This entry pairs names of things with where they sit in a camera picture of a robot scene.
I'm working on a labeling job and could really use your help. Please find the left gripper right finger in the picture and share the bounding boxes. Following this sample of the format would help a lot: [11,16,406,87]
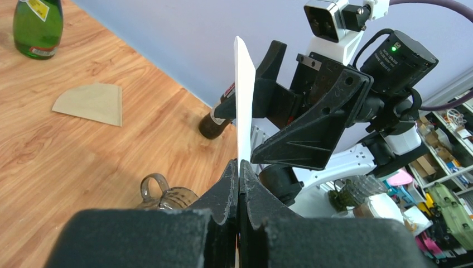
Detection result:
[239,161,298,267]

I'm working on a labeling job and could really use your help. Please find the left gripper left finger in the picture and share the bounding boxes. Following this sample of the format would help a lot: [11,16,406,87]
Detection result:
[188,159,238,267]

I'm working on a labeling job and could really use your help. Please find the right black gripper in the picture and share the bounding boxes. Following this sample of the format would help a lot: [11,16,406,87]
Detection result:
[214,40,374,170]

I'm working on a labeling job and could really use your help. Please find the white paper coffee filter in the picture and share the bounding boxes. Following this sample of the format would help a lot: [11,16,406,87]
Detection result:
[234,36,255,165]

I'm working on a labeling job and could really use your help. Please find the brown paper coffee filter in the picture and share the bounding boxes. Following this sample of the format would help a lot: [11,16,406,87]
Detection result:
[51,83,122,127]

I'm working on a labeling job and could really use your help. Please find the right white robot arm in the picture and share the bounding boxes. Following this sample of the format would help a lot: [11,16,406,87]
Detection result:
[252,28,438,205]

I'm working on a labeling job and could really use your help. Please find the clear ribbed glass pitcher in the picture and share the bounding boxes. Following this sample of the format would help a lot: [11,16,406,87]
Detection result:
[137,173,199,210]

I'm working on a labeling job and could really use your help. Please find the cola bottle red cap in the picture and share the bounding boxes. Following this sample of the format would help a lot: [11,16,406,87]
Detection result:
[198,83,235,140]

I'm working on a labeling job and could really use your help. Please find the background clutter shelf items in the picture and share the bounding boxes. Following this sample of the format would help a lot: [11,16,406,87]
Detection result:
[327,88,473,268]

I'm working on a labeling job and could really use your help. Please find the green glass bottle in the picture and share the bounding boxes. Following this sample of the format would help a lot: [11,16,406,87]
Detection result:
[13,0,64,60]

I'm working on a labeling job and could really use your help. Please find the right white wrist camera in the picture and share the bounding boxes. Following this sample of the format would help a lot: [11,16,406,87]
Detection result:
[303,0,390,65]

